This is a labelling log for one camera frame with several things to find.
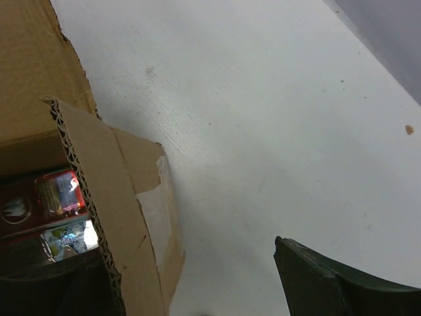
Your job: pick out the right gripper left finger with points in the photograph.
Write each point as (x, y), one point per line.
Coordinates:
(75, 286)

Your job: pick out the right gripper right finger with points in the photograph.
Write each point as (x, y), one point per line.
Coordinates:
(317, 285)

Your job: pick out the brown cardboard express box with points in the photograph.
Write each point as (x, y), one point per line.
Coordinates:
(49, 121)

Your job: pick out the red toothpaste box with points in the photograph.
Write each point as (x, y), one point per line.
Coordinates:
(49, 209)

